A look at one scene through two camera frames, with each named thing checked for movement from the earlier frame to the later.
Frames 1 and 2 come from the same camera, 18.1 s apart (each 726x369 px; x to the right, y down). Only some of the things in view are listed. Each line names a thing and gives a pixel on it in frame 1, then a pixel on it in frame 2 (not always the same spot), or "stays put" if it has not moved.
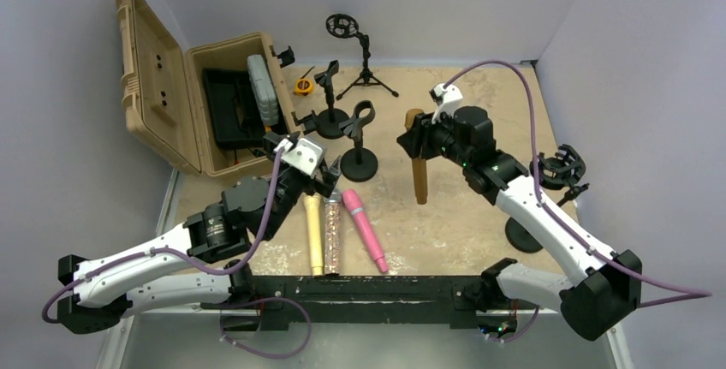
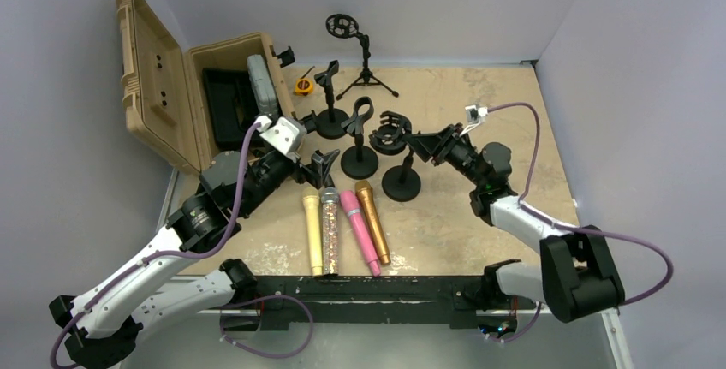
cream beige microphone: [312, 204] stays put
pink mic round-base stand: [359, 164] stays put
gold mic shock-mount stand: [562, 169] to [401, 183]
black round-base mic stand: [326, 123] stays put
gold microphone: [419, 165] to [364, 189]
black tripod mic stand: [345, 26] stays put
